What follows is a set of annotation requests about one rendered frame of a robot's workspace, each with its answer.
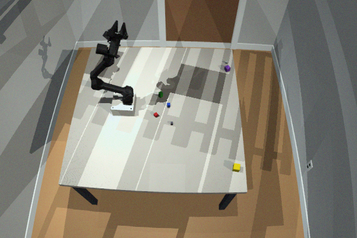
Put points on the small yellow block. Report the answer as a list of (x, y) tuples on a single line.
[(236, 167)]

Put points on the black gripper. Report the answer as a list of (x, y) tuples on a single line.
[(115, 38)]

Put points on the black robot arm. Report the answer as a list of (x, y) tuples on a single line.
[(107, 61)]

